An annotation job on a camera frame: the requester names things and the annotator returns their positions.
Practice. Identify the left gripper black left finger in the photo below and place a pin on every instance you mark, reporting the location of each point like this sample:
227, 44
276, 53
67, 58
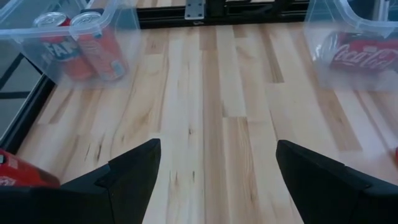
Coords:
124, 186

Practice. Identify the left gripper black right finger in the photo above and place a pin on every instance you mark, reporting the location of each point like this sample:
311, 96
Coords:
326, 193

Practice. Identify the red Coca-Cola can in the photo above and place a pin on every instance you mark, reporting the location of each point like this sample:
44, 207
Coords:
21, 172
357, 57

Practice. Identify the Fanta soda can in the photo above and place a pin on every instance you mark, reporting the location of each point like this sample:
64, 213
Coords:
59, 53
102, 56

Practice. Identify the clear plastic bin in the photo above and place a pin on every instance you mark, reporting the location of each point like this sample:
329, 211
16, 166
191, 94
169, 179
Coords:
317, 81
130, 46

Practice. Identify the silver metal bracket plate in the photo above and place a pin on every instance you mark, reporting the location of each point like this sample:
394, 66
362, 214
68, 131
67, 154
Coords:
195, 8

